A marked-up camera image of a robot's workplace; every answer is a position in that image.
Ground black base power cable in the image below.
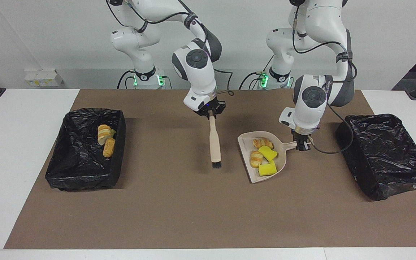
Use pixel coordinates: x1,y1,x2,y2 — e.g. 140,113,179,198
239,56,274,90
117,70,134,90

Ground pale torn bread piece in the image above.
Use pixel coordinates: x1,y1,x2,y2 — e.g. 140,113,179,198
97,124,112,146

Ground pale cracker piece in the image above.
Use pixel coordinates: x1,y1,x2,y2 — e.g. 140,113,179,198
252,138,274,150

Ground beige hand brush black bristles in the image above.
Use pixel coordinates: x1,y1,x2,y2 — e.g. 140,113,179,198
209,116,222,169

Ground white wall power strip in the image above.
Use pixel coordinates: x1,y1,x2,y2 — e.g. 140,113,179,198
25,70,63,87

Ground brown oval bread roll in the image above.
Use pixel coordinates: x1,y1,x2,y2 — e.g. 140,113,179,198
103,138,116,158

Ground striped croissant piece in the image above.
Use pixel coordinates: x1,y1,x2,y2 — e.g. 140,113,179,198
249,150,264,169

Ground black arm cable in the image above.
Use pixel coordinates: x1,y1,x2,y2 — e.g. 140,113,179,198
292,0,357,155
106,0,234,96

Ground beige plastic dustpan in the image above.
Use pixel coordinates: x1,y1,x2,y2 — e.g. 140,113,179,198
237,131,298,184

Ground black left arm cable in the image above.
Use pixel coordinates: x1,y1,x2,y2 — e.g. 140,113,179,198
292,0,357,155

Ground large brown table mat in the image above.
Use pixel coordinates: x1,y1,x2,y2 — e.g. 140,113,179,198
4,89,416,250

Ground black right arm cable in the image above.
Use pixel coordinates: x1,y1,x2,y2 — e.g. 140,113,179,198
106,0,234,96

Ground bin lined with black bag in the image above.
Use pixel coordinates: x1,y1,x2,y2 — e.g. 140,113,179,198
45,108,126,192
335,114,416,202

